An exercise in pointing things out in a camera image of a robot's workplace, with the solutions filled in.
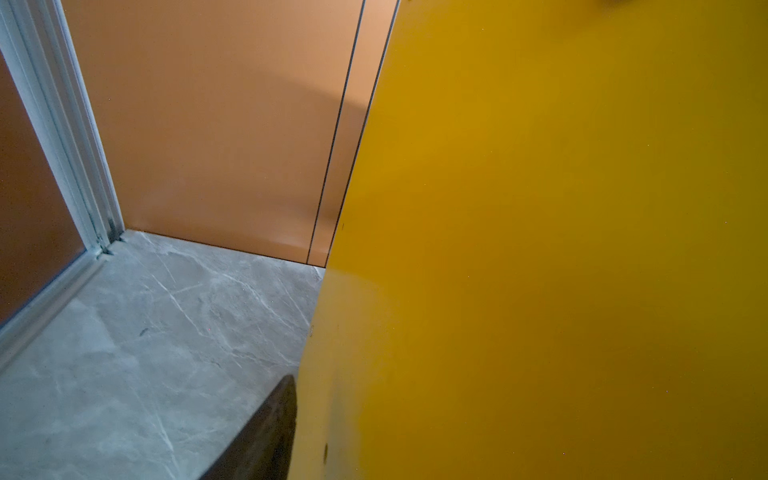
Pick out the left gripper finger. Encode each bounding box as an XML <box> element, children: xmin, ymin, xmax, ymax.
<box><xmin>201</xmin><ymin>375</ymin><xmax>297</xmax><ymax>480</ymax></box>

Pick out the yellow pink blue bookshelf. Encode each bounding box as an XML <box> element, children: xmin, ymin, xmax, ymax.
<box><xmin>290</xmin><ymin>1</ymin><xmax>767</xmax><ymax>479</ymax></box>

